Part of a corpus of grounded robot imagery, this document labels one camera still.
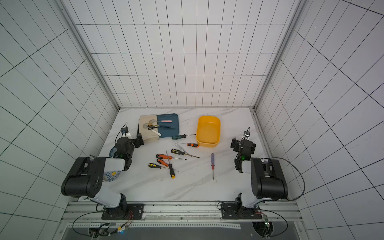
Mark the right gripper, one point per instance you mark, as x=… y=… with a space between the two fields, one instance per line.
x=237 y=144

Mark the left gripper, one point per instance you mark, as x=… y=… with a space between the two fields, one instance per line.
x=138 y=144

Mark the purple red screwdriver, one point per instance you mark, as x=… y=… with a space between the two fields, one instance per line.
x=213 y=164

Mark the small black yellow screwdriver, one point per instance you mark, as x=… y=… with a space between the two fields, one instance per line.
x=155 y=166

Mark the long black yellow screwdriver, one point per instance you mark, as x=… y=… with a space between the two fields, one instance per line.
x=172 y=172

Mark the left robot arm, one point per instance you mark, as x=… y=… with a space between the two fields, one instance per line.
x=85 y=179

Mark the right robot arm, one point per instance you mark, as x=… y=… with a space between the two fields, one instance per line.
x=267 y=179

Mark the yellow storage box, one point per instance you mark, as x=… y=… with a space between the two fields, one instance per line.
x=208 y=131

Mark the black yellow dotted screwdriver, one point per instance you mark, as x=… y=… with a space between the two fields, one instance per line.
x=179 y=152

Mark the green black screwdriver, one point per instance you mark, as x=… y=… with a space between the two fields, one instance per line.
x=178 y=137

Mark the small orange screwdriver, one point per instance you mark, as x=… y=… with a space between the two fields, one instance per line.
x=190 y=144

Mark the beige cloth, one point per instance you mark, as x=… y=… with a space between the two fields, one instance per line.
x=149 y=135

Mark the blue patterned plate far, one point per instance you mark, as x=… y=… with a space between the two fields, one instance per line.
x=113 y=152

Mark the blue patterned plate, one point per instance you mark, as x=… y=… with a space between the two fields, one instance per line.
x=113 y=152
x=110 y=176

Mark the teal placemat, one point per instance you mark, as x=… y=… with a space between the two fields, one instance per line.
x=167 y=133

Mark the blue patterned plate near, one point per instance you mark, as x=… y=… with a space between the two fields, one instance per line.
x=110 y=176

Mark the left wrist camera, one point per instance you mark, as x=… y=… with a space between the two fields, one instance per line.
x=124 y=130

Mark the white handled spoon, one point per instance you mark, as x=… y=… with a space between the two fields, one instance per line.
x=157 y=133

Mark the pink handled spoon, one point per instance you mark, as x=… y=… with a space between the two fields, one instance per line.
x=161 y=121

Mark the dark handled spoon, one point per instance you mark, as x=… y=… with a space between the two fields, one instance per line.
x=152 y=126

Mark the clear handle screwdriver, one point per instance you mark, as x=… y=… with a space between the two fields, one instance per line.
x=181 y=148

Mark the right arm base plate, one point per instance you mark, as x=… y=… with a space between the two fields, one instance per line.
x=232 y=211

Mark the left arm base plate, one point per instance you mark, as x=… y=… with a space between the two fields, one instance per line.
x=124 y=212

